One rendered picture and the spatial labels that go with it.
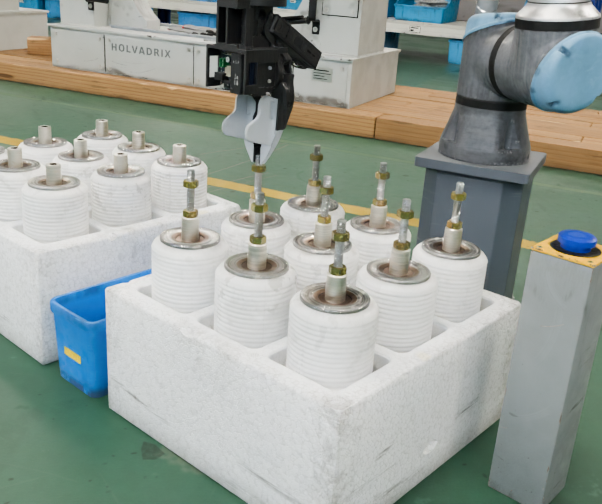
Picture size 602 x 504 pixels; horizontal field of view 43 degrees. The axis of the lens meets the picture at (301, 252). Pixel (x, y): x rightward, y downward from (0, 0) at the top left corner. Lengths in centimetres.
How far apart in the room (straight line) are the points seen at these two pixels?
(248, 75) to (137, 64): 244
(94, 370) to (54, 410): 7
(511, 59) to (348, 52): 182
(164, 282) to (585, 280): 48
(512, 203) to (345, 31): 179
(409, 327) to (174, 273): 29
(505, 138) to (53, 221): 71
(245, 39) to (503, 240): 57
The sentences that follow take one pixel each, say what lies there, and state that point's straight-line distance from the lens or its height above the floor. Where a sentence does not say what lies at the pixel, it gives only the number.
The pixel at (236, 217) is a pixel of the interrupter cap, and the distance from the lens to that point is 103.
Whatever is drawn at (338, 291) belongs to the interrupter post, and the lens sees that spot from 79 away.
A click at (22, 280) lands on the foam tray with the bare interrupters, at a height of 12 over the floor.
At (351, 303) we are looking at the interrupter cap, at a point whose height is 25.
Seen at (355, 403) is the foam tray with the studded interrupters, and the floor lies 18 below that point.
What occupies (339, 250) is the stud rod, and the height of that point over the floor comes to 31.
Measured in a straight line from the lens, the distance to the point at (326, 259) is 92.
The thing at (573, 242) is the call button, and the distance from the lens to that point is 85.
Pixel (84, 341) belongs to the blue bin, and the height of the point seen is 9.
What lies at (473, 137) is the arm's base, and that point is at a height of 34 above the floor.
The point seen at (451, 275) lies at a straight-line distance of 96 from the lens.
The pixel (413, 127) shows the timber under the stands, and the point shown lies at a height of 6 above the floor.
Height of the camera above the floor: 58
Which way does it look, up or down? 21 degrees down
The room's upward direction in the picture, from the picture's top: 4 degrees clockwise
